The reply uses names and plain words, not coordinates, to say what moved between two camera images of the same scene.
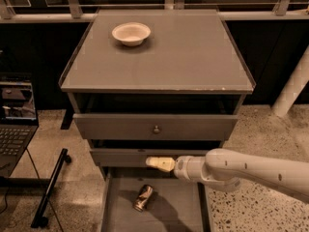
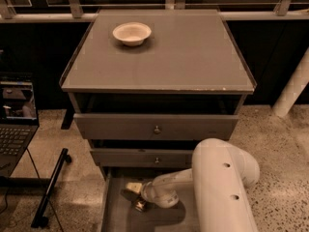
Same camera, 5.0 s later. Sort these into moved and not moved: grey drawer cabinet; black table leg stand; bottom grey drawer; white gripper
Moved: white gripper
Not moved: bottom grey drawer; black table leg stand; grey drawer cabinet
